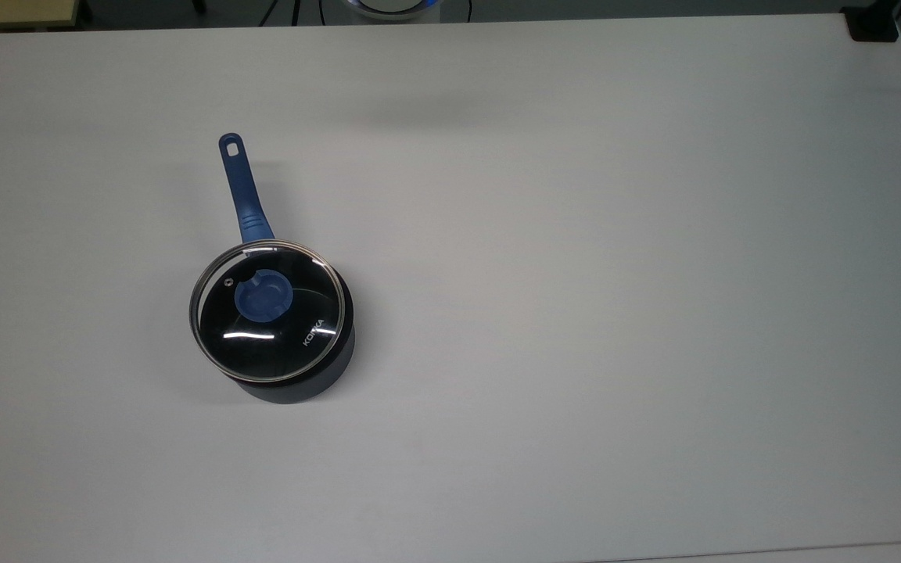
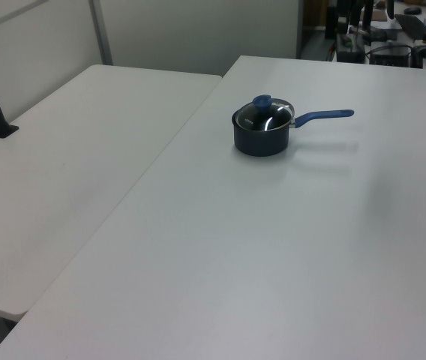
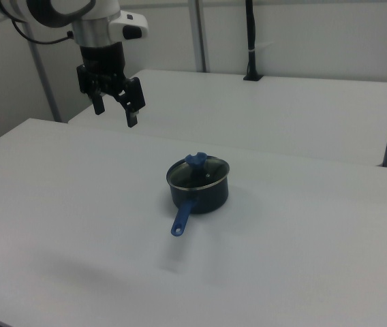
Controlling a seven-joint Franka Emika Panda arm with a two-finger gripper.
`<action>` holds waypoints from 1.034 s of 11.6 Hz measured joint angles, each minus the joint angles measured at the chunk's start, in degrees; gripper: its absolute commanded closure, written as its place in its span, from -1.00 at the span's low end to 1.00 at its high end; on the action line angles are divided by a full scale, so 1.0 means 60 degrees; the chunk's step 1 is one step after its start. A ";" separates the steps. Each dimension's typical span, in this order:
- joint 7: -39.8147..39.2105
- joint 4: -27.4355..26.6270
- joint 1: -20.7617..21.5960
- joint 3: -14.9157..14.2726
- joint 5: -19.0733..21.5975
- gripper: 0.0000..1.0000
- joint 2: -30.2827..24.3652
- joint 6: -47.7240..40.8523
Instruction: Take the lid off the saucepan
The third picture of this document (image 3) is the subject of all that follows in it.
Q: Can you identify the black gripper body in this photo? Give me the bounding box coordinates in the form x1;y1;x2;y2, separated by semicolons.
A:
76;44;146;110

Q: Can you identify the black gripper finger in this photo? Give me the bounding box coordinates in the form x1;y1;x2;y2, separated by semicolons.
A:
92;91;106;116
117;92;140;129

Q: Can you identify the glass lid with blue knob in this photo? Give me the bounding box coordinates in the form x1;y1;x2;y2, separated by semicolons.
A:
166;151;230;190

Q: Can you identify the dark blue saucepan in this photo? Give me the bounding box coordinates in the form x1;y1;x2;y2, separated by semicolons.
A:
166;155;230;238

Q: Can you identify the white side table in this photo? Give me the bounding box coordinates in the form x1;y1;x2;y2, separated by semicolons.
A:
67;69;387;167

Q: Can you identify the grey wall frame post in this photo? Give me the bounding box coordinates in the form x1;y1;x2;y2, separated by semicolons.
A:
25;40;62;123

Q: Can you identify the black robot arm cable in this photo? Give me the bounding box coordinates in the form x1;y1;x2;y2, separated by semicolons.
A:
0;0;76;46

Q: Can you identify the aluminium partition post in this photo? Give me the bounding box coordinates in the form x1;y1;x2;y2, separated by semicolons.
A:
187;0;211;73

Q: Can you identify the black camera stand pole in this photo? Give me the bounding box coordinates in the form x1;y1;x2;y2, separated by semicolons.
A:
243;0;264;82

